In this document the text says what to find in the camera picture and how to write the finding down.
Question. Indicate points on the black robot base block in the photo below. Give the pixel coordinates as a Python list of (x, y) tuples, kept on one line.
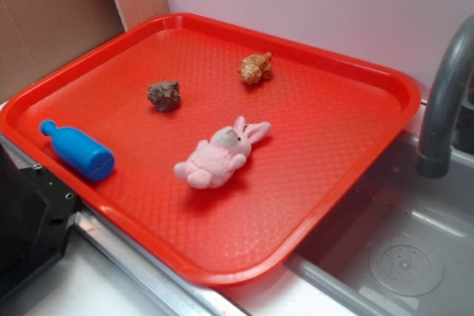
[(37, 212)]

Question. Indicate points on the pink plush bunny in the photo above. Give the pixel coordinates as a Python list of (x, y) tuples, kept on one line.
[(213, 162)]

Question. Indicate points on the red plastic tray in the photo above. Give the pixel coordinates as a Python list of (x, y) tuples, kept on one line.
[(331, 117)]

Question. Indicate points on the tan spiral seashell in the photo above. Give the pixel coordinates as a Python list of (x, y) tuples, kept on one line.
[(255, 68)]

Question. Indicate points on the brown grey rock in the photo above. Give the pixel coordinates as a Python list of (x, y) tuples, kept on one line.
[(165, 96)]

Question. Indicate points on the blue plastic toy bottle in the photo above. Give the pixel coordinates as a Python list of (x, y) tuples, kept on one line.
[(87, 156)]

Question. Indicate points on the grey plastic toy sink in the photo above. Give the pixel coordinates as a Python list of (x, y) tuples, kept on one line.
[(397, 243)]

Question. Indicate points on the grey toy faucet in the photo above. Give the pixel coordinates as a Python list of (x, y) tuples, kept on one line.
[(448, 118)]

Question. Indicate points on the brown cardboard panel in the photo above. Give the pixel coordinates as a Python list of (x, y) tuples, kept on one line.
[(40, 36)]

